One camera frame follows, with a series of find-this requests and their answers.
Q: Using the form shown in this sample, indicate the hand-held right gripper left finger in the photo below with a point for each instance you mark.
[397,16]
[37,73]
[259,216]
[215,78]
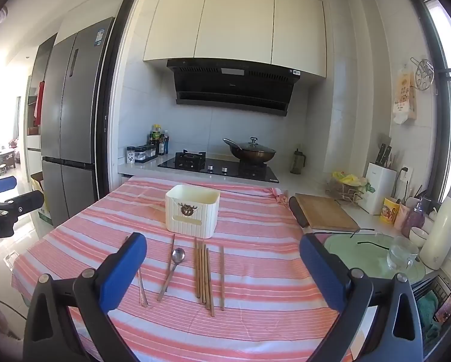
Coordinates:
[123,267]

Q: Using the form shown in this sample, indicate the white label spice jar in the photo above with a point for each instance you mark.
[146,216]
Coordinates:
[131,155]

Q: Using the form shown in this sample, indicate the black range hood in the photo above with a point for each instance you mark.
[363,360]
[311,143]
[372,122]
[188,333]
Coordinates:
[233,86]

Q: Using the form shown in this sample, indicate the yellow printed cup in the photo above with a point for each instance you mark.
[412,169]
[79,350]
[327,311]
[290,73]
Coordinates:
[389,211]

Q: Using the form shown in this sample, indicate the teal cloth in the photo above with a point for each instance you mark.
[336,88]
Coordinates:
[427,309]

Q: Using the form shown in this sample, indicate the wall socket with plug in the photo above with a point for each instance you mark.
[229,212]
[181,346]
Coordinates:
[405,175]

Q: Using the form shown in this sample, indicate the white bowl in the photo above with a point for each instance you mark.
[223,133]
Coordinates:
[418,235]

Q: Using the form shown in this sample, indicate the black straw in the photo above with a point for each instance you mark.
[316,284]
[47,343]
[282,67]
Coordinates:
[372,244]

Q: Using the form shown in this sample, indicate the black window frame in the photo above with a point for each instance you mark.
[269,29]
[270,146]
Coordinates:
[438,83]

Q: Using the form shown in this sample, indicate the blue label bottle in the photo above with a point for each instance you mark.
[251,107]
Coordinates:
[166,143]

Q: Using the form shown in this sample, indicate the pink striped tablecloth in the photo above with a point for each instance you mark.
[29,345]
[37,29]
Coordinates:
[255,271]

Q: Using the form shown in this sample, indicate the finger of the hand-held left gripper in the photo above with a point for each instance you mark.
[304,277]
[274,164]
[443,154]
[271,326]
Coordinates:
[22,203]
[1,185]

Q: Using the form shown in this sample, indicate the wooden cutting board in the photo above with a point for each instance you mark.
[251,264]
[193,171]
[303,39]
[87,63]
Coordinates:
[323,213]

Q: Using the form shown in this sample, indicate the glass wok lid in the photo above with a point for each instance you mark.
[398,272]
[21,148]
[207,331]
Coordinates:
[253,145]

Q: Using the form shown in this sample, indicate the black oblong holder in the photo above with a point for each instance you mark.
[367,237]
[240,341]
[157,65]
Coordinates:
[298,211]

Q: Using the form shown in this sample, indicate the clear glass mug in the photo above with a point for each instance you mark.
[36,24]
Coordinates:
[399,256]

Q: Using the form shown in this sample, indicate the green round glass tray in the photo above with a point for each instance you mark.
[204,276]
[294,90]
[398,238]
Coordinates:
[353,256]

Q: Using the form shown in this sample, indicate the metal spoon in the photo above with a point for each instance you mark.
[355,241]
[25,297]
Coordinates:
[169,264]
[178,256]

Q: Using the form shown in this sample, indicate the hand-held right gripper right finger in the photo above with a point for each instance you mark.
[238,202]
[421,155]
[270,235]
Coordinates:
[323,271]

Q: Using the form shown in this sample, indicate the dark sauce bottle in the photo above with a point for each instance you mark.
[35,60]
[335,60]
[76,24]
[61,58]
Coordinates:
[161,146]

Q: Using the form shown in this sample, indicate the cream ribbed utensil container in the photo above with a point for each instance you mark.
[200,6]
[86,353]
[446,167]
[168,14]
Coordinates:
[191,215]

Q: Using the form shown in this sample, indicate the grey refrigerator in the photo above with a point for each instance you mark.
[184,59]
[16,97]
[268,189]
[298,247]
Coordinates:
[74,120]

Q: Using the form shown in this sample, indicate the hanging printed bag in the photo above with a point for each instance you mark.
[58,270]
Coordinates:
[404,98]

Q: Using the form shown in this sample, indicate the white wall cabinet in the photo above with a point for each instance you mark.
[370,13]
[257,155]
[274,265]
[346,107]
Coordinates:
[236,26]

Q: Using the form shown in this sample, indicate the dark glass jug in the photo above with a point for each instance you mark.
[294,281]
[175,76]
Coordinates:
[297,162]

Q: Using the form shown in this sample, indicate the purple soap bottle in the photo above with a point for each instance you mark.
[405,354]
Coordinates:
[415,218]

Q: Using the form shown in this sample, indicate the dark wok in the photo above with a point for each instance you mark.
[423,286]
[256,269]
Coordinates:
[252,155]

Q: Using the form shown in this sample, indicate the pink cup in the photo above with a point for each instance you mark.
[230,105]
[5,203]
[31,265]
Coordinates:
[400,217]

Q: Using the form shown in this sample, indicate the smartphone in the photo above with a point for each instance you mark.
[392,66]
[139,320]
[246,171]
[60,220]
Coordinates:
[449,303]

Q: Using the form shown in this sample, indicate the yellow cap condiment bottle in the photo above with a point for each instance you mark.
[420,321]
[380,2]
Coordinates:
[156,132]

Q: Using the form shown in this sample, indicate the wooden chopstick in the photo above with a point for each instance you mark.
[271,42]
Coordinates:
[201,275]
[209,286]
[204,279]
[222,279]

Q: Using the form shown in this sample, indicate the white knife block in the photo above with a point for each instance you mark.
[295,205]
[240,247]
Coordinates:
[378,188]

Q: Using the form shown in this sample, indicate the metal fork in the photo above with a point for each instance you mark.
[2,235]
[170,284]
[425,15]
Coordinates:
[142,294]

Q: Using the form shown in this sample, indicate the white thermos bottle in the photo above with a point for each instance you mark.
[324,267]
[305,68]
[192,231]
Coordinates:
[440,226]

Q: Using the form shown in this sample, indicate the red hanging cloth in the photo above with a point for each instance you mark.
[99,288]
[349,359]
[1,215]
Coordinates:
[40,101]

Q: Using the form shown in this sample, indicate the black gas stove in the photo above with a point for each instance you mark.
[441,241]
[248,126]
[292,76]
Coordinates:
[225,167]

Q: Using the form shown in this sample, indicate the clear spice jar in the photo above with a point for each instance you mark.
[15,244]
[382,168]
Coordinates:
[150,151]
[140,154]

